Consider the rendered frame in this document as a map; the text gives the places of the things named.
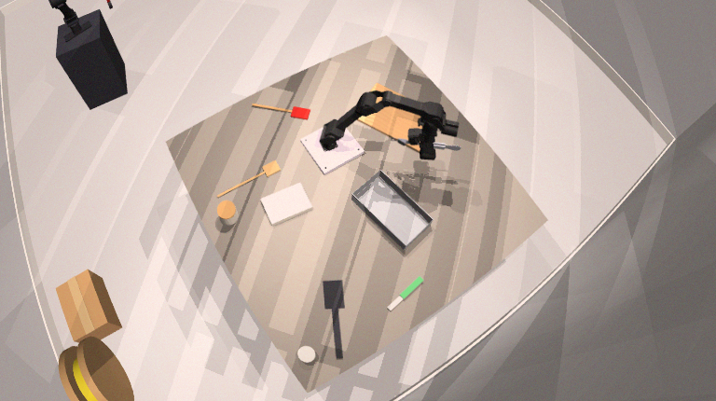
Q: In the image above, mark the light wooden board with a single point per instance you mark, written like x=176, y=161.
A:
x=391, y=121

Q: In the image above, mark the white cylindrical canister with wooden lid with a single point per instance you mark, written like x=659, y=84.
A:
x=227, y=212

